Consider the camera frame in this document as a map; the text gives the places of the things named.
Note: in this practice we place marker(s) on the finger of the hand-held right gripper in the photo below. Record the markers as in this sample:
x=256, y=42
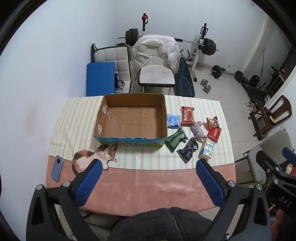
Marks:
x=266, y=161
x=289, y=153

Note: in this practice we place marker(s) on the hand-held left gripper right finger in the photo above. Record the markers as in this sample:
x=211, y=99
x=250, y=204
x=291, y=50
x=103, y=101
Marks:
x=209, y=183

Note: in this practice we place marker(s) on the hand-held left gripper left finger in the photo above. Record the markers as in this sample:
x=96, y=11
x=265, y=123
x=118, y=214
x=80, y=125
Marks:
x=89, y=183

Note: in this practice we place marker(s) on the white and blue packet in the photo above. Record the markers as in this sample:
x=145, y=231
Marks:
x=207, y=149

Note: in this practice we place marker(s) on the black packet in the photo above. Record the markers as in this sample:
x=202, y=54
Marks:
x=187, y=150

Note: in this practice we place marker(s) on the grey plush mouse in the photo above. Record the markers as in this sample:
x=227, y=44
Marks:
x=197, y=129

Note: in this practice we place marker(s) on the green packet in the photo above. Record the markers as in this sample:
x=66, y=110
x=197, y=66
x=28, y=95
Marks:
x=177, y=139

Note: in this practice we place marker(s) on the orange snack packet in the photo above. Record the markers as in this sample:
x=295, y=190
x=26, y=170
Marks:
x=212, y=122

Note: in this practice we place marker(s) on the red patterned snack packet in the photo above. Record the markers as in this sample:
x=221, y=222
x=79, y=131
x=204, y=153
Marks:
x=187, y=115

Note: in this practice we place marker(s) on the blue tissue packet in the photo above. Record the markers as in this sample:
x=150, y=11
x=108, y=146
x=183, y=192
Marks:
x=173, y=121

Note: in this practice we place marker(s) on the cardboard box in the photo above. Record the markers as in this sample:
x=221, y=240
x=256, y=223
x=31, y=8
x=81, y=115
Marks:
x=134, y=120

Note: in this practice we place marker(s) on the white and red toy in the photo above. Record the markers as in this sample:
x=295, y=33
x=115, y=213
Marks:
x=289, y=168

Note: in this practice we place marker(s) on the grey chair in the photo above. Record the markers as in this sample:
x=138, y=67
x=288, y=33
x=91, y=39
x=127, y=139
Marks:
x=272, y=143

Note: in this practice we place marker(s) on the blue smartphone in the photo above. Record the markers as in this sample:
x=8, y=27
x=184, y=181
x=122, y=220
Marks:
x=57, y=168

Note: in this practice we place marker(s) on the wooden chair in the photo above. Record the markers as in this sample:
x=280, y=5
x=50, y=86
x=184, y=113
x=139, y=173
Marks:
x=272, y=111

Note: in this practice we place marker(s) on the pair of white shoes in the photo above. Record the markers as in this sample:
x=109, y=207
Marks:
x=252, y=104

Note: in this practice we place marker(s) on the person's dark fleece clothing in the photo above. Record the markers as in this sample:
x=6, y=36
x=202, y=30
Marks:
x=161, y=224

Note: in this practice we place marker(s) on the chrome dumbbell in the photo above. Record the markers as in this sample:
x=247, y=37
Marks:
x=203, y=81
x=207, y=88

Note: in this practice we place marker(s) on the small barbell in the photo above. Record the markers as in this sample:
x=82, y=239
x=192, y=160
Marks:
x=227, y=73

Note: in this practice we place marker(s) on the blue mat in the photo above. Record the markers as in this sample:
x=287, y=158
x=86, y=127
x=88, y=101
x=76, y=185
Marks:
x=100, y=78

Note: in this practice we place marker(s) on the black weight bench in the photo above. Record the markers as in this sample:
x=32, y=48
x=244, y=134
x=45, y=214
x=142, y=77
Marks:
x=183, y=81

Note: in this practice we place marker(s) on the white padded folding chair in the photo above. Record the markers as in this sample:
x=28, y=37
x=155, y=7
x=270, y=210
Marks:
x=113, y=58

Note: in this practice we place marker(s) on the barbell with black plates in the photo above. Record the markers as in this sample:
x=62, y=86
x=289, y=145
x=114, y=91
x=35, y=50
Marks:
x=209, y=46

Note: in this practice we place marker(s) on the white down jacket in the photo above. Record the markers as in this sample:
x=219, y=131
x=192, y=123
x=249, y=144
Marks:
x=157, y=46

